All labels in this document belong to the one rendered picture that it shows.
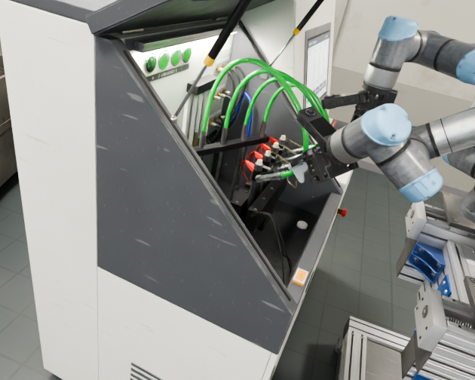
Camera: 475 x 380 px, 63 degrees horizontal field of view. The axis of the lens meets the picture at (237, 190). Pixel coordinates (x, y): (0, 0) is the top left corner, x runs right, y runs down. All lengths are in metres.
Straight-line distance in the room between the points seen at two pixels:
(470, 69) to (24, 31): 0.98
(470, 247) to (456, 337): 0.51
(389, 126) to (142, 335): 0.96
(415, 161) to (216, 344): 0.73
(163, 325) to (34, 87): 0.73
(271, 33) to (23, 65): 0.80
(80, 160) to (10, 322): 1.27
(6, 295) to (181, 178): 1.58
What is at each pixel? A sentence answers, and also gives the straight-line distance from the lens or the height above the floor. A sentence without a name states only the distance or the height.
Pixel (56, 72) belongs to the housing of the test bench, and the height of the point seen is 1.34.
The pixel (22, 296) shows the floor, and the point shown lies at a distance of 2.30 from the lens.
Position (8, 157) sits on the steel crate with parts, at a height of 0.27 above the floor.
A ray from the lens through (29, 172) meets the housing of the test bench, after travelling 1.25.
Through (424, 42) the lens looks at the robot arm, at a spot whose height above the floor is 1.55.
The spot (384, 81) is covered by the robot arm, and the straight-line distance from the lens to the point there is 1.01.
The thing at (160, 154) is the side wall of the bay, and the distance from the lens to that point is 0.90.
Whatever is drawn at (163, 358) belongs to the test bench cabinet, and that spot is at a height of 0.54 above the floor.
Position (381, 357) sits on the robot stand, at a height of 0.21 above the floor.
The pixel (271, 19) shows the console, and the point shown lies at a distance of 1.47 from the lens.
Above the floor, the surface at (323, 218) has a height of 0.95.
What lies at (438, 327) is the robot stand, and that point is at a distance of 1.09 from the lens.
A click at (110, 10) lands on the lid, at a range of 0.87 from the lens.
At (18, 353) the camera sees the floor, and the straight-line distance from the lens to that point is 2.09.
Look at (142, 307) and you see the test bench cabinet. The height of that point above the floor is 0.72.
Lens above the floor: 1.66
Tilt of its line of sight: 31 degrees down
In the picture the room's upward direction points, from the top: 12 degrees clockwise
